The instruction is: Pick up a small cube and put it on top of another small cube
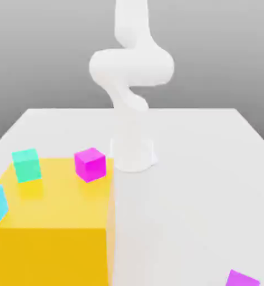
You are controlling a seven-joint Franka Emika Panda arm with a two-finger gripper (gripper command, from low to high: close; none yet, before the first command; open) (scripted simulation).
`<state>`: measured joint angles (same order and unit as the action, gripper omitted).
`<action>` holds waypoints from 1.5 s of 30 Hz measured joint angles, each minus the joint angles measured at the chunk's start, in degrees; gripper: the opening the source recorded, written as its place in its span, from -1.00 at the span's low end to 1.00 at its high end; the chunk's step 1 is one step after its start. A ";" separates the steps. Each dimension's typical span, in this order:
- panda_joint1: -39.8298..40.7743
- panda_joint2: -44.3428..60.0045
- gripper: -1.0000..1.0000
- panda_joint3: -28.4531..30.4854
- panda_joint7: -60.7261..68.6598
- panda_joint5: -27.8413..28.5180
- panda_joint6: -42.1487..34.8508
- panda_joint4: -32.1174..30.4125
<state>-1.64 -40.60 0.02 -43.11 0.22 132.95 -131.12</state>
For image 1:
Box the large yellow box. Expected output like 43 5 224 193
0 157 114 286

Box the small purple cube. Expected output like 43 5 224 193
225 269 261 286

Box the small magenta cube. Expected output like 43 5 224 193
74 147 107 184

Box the small green cube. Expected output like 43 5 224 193
11 147 42 184

